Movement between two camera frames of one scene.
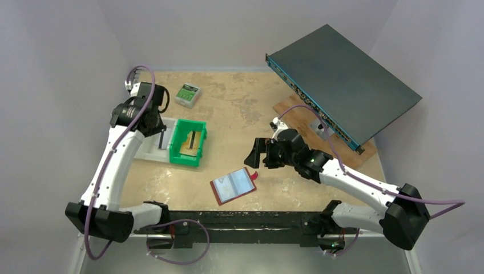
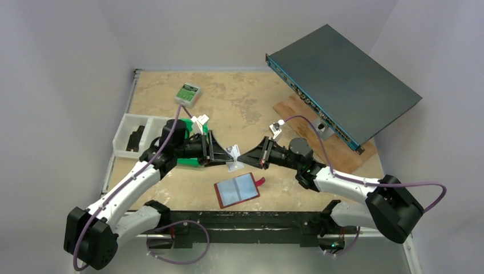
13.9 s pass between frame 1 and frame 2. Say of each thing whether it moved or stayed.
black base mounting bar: stayed
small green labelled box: stayed
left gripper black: moved
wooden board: stayed
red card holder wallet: moved
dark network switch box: stayed
